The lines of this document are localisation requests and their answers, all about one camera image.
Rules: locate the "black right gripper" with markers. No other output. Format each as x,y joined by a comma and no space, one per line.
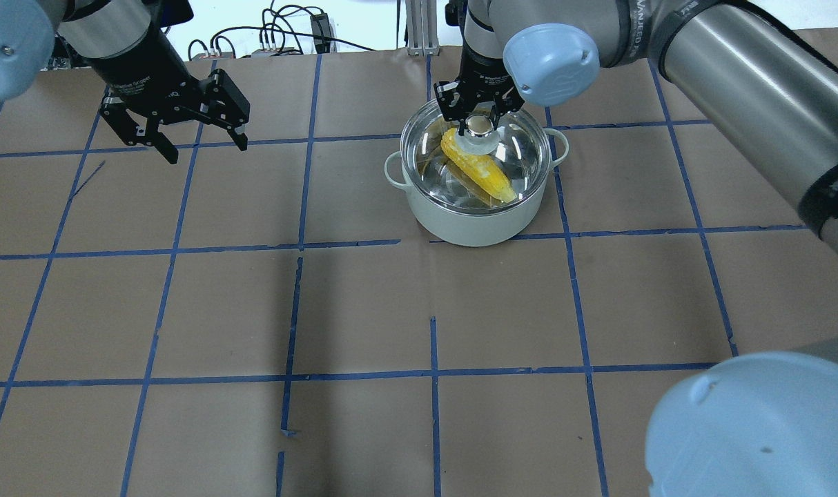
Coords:
481,65

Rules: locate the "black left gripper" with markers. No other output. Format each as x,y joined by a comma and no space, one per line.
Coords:
137,67

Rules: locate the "yellow corn cob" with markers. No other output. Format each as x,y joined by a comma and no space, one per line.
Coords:
480,169

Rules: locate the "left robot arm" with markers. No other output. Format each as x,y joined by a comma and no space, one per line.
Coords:
95,30

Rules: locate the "glass pot lid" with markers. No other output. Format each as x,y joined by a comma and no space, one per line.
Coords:
526,152

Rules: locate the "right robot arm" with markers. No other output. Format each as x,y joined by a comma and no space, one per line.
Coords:
762,424

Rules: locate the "pale green cooking pot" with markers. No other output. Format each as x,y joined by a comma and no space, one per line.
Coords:
461,229

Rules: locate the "aluminium frame post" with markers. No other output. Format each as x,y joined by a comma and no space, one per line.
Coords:
421,28

